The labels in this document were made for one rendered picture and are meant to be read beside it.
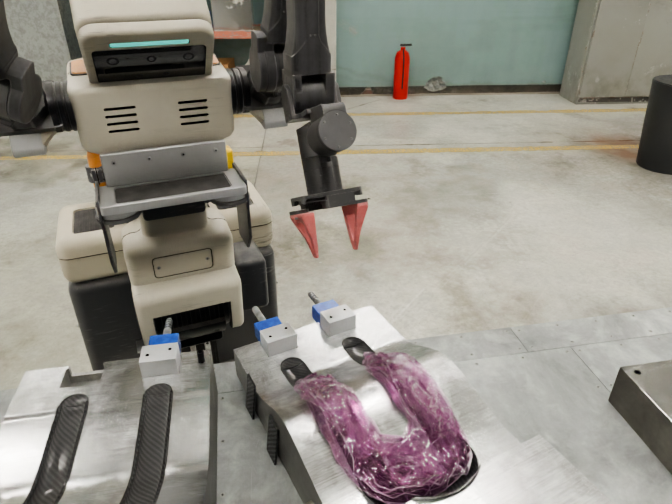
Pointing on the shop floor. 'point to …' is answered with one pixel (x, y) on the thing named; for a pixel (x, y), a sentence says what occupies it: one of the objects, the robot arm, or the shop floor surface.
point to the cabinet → (617, 51)
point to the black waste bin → (657, 128)
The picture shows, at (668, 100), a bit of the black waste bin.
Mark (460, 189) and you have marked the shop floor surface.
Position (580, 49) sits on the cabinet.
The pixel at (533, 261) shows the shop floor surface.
